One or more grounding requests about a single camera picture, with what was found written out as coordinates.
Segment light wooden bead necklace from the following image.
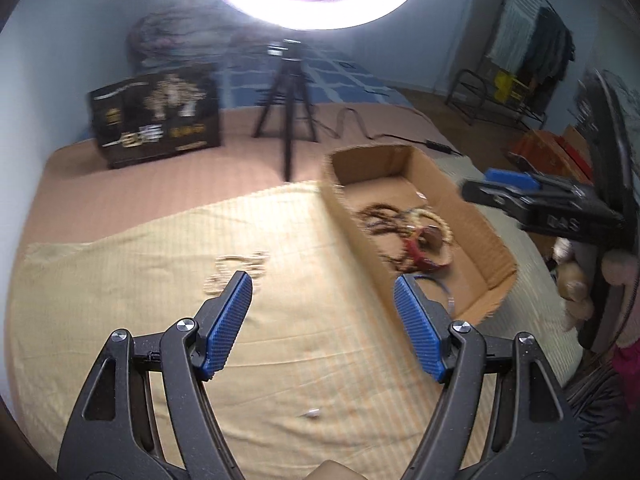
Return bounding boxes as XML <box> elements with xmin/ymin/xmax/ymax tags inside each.
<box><xmin>395</xmin><ymin>207</ymin><xmax>457</xmax><ymax>271</ymax></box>

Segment black bangle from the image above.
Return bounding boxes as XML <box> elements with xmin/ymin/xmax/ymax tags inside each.
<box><xmin>414</xmin><ymin>272</ymin><xmax>459</xmax><ymax>312</ymax></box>

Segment striped towel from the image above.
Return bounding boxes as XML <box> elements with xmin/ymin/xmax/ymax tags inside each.
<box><xmin>487</xmin><ymin>0</ymin><xmax>542</xmax><ymax>74</ymax></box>

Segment black printed box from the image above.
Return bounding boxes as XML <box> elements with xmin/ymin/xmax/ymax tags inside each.
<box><xmin>87</xmin><ymin>62</ymin><xmax>224</xmax><ymax>170</ymax></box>

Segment cardboard box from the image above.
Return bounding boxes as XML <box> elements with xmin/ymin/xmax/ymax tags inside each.
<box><xmin>320</xmin><ymin>145</ymin><xmax>519</xmax><ymax>329</ymax></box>

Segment black clothes rack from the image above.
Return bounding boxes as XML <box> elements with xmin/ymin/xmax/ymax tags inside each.
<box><xmin>445</xmin><ymin>0</ymin><xmax>576</xmax><ymax>129</ymax></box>

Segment leaning cardboard sheet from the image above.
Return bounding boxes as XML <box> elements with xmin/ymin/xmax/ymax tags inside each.
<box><xmin>440</xmin><ymin>0</ymin><xmax>506</xmax><ymax>92</ymax></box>

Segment dark hanging clothes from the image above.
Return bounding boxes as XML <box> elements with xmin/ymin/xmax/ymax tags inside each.
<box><xmin>520</xmin><ymin>7</ymin><xmax>576</xmax><ymax>96</ymax></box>

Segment yellow box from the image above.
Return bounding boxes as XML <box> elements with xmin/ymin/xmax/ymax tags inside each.
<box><xmin>492</xmin><ymin>71</ymin><xmax>531</xmax><ymax>104</ymax></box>

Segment black tripod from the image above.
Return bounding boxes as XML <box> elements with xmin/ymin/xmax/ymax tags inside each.
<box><xmin>252</xmin><ymin>40</ymin><xmax>319</xmax><ymax>183</ymax></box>

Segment white bead bracelet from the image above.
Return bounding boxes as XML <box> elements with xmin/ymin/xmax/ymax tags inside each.
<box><xmin>204</xmin><ymin>252</ymin><xmax>270</xmax><ymax>297</ymax></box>

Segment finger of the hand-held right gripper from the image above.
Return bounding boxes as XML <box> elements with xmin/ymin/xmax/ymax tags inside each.
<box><xmin>461</xmin><ymin>179</ymin><xmax>539</xmax><ymax>224</ymax></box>
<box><xmin>485</xmin><ymin>169</ymin><xmax>592</xmax><ymax>197</ymax></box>

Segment yellow striped cloth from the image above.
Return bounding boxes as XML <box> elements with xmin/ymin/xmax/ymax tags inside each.
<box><xmin>10</xmin><ymin>180</ymin><xmax>501</xmax><ymax>480</ymax></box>

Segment person's right hand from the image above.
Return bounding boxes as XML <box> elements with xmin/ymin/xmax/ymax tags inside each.
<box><xmin>551</xmin><ymin>236</ymin><xmax>640</xmax><ymax>347</ymax></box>

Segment dark brown bead necklace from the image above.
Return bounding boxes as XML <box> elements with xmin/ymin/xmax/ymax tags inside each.
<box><xmin>354</xmin><ymin>202</ymin><xmax>417</xmax><ymax>242</ymax></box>

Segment black power cable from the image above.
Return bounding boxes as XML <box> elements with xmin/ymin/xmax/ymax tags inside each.
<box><xmin>320</xmin><ymin>107</ymin><xmax>464</xmax><ymax>157</ymax></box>

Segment red brown bracelet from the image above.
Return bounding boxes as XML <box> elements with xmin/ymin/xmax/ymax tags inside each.
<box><xmin>404</xmin><ymin>226</ymin><xmax>452</xmax><ymax>274</ymax></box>

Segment blue patterned blanket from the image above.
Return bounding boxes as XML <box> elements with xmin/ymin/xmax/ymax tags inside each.
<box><xmin>220</xmin><ymin>42</ymin><xmax>416</xmax><ymax>109</ymax></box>

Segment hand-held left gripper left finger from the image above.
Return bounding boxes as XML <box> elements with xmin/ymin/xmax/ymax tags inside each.
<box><xmin>57</xmin><ymin>270</ymin><xmax>254</xmax><ymax>480</ymax></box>

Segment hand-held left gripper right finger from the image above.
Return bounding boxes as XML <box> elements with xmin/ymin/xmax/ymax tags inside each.
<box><xmin>394</xmin><ymin>275</ymin><xmax>586</xmax><ymax>480</ymax></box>

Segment dark patterned pillow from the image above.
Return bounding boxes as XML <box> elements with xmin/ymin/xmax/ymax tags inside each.
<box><xmin>127</xmin><ymin>2</ymin><xmax>261</xmax><ymax>69</ymax></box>

